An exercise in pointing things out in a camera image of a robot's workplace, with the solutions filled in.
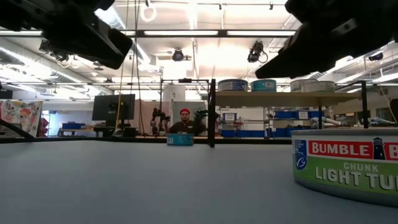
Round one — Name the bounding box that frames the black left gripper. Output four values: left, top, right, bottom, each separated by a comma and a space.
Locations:
42, 14, 133, 70

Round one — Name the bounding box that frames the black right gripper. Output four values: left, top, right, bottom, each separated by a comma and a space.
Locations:
255, 0, 398, 80

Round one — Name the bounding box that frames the green Bumble Bee tuna can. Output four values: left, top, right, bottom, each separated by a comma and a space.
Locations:
290, 128, 398, 208
290, 78, 308, 93

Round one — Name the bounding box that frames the pale green label tuna can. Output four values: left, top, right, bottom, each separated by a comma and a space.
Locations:
300, 80, 336, 93

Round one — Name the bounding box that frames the teal yellowfin tuna can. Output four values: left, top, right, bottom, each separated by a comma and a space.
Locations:
166, 133, 195, 146
250, 78, 277, 93

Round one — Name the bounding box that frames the dark blue tuna can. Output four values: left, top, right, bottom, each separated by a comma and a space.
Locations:
217, 78, 249, 92

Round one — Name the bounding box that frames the black ceiling spotlight cluster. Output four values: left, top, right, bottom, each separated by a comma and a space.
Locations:
39, 40, 70, 63

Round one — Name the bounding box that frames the rack with blue bins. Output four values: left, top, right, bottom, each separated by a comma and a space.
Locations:
266, 107, 327, 138

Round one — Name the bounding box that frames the black computer monitor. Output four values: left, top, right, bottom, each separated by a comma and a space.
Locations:
91, 93, 137, 133

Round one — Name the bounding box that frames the blue crate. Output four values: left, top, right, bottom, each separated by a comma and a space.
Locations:
62, 122, 86, 131

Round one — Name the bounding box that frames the pink partition panel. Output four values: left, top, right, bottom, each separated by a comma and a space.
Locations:
134, 100, 172, 128

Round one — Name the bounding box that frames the colourful floral poster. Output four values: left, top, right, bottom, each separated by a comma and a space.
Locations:
0, 99, 44, 138

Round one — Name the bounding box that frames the grey partition panel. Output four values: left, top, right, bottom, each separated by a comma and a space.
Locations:
171, 101, 208, 127

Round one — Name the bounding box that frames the person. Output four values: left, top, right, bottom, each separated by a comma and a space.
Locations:
164, 107, 208, 136

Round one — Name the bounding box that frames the wooden shelf black frame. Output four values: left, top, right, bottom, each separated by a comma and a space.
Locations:
207, 78, 369, 149

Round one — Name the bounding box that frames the black hanging camera with cable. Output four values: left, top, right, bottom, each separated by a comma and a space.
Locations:
247, 40, 269, 64

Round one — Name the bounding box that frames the white hanging ring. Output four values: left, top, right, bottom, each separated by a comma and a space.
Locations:
139, 2, 158, 23

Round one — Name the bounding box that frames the black hanging cable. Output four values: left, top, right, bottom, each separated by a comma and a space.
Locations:
129, 0, 144, 135

